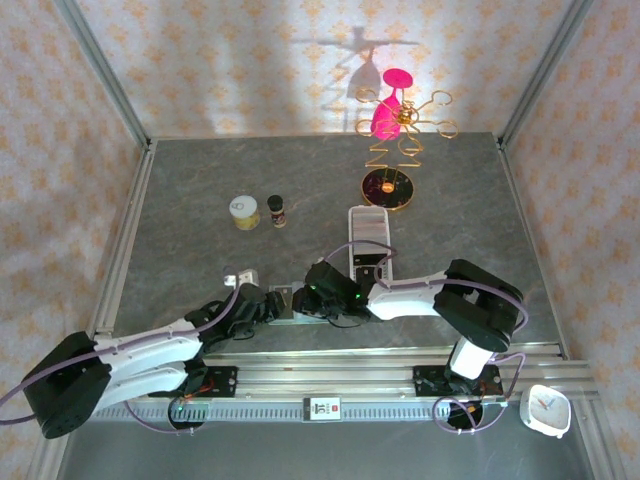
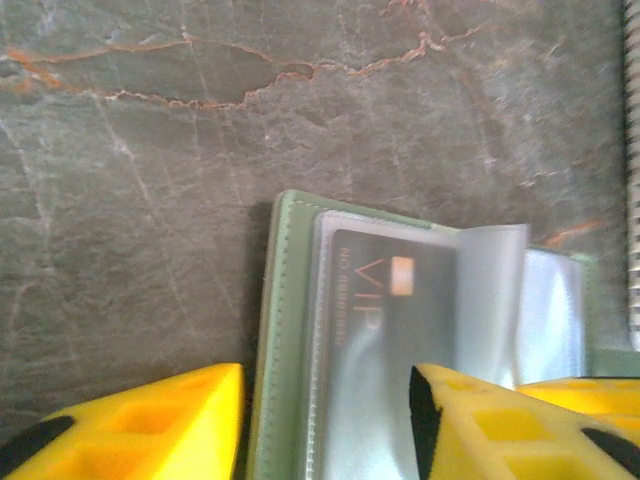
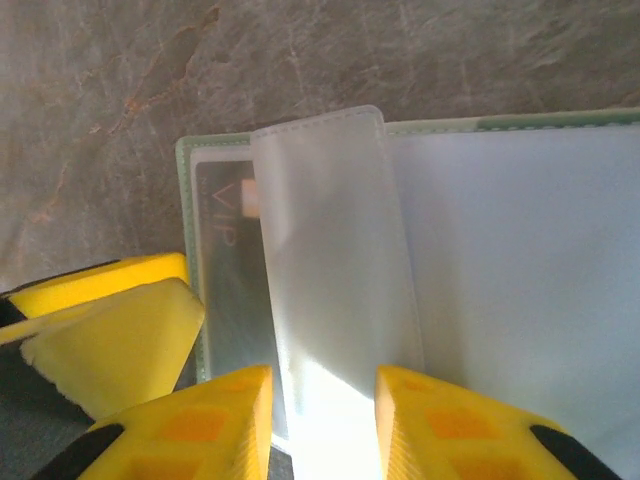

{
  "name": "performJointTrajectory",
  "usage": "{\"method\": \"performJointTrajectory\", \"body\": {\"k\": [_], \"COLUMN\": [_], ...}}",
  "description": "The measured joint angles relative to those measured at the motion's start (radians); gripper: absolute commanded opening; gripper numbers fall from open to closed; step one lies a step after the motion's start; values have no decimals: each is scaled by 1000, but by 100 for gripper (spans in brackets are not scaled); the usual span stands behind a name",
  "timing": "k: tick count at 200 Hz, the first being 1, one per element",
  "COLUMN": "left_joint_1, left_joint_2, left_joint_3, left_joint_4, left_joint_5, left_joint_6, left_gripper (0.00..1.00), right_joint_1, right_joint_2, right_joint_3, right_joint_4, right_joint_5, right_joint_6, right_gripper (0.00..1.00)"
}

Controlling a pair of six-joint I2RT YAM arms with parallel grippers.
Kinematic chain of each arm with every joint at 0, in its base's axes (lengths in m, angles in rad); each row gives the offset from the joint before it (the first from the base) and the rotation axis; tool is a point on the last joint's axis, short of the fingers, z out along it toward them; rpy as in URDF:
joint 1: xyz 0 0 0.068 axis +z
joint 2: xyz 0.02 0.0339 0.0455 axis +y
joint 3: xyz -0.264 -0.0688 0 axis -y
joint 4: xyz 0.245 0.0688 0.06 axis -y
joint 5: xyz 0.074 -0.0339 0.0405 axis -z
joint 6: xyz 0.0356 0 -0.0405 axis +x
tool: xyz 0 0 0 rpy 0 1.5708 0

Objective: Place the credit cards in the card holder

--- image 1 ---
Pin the aluminium table side rail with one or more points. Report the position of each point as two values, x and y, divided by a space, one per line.
516 200
122 250

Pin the white alarm clock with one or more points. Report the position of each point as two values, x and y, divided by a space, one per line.
545 410

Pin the green card holder wallet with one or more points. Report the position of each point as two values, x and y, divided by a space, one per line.
279 317

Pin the grey credit card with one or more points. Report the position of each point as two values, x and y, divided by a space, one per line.
283 299

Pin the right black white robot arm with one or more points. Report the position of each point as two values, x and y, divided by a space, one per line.
475 305

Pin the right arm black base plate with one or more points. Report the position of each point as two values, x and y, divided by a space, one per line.
425 382

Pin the small spice bottle black cap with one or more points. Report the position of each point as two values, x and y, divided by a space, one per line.
277 212

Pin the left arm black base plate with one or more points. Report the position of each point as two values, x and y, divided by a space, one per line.
225 382

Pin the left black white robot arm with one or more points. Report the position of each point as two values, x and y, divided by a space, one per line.
65 385

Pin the aluminium mounting rail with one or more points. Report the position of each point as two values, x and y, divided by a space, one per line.
325 377

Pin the yellow tin can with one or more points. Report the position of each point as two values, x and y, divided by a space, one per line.
245 212

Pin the pink wine glass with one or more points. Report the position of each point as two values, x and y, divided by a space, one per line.
387 120

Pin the white red label tag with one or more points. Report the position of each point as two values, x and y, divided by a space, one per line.
322 409

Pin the white perforated plastic basket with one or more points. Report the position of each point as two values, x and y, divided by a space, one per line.
350 235

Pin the stack of credit cards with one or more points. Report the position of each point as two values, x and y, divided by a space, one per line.
370 225

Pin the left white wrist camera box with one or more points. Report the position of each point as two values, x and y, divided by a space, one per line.
245 277

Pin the aluminium frame post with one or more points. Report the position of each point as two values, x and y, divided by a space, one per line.
545 75
592 445
106 75
47 460

